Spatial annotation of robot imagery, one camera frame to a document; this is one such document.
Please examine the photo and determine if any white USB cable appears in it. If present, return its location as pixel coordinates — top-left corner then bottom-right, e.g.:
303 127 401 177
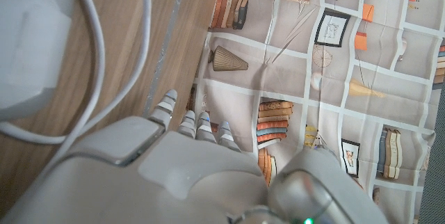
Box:
0 0 153 169

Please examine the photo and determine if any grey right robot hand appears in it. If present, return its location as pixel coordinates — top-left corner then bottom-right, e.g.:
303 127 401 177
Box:
0 89 390 224

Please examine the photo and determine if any white oblong charger block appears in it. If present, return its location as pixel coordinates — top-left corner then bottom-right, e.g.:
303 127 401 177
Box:
0 0 76 121

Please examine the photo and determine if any printed bookshelf backdrop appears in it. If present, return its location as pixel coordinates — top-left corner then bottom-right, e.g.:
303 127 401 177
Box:
186 0 445 224

